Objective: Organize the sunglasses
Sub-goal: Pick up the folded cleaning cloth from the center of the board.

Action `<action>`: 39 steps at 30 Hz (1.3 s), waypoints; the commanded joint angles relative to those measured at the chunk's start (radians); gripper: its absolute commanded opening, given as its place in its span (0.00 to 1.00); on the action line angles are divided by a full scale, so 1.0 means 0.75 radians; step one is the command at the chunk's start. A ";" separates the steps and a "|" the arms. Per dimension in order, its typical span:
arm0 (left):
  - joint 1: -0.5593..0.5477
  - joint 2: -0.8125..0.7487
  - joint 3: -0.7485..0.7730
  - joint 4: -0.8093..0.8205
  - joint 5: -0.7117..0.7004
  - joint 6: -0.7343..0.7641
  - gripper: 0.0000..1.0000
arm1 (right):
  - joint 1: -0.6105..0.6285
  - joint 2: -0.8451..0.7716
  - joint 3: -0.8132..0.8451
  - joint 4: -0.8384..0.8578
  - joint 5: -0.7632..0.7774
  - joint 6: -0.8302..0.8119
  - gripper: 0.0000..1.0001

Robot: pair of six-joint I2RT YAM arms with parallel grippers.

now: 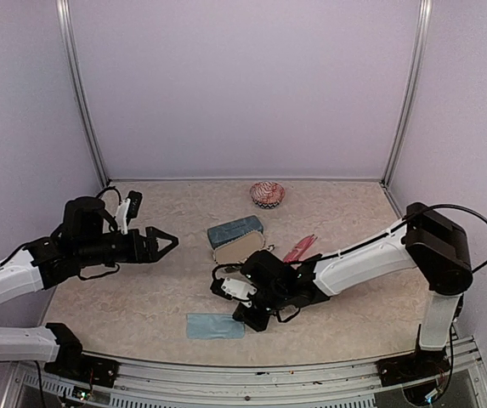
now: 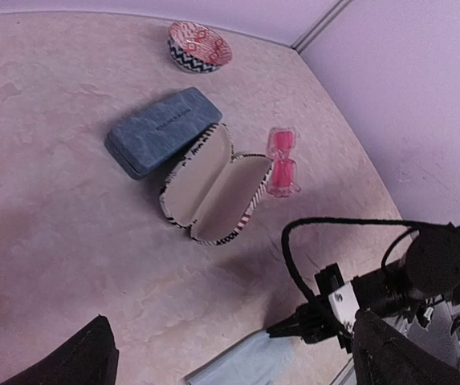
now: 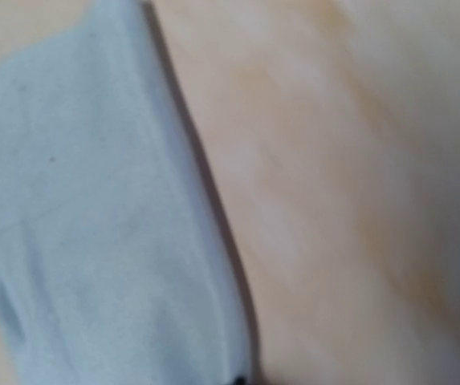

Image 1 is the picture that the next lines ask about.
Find aluminium frame post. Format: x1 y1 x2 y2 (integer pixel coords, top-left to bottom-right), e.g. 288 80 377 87
56 0 110 187
381 0 433 190

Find black cable on right wrist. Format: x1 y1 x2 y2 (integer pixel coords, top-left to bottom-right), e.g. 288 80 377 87
412 204 487 273

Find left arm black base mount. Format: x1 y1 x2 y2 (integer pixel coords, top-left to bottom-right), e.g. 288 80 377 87
44 323 120 388

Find right aluminium frame post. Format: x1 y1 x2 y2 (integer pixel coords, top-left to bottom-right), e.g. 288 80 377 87
381 0 433 190

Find american flag glasses case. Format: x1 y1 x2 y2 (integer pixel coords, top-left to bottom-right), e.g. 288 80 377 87
213 230 275 264

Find pink sunglasses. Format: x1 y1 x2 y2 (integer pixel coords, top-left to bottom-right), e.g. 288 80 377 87
283 234 317 263

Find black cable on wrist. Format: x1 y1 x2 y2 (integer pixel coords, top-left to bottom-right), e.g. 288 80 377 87
412 204 487 273
96 186 123 226

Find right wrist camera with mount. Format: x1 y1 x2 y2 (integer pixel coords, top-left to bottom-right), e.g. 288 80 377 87
210 278 258 308

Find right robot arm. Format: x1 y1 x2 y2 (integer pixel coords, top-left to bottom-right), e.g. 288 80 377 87
219 202 473 377

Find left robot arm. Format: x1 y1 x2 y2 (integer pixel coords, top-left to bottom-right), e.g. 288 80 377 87
0 191 178 378

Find black cable on left wrist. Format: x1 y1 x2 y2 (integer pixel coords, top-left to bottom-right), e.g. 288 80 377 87
96 186 123 226

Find blue cleaning cloth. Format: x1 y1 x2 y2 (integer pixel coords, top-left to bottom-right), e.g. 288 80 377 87
186 314 245 340

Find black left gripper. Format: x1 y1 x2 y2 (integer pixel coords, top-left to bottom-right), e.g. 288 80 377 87
76 225 178 267

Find blue-green leather glasses case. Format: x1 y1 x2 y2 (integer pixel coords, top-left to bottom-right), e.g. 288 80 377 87
207 215 264 249

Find left aluminium frame post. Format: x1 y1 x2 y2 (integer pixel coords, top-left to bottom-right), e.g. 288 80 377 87
56 0 110 187

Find front aluminium rail base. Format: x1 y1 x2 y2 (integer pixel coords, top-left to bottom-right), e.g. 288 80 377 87
0 335 487 408

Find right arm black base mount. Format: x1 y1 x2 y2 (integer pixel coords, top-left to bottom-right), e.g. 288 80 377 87
376 328 452 387

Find red patterned ceramic bowl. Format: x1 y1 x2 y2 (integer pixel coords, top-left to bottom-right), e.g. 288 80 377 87
249 181 286 209

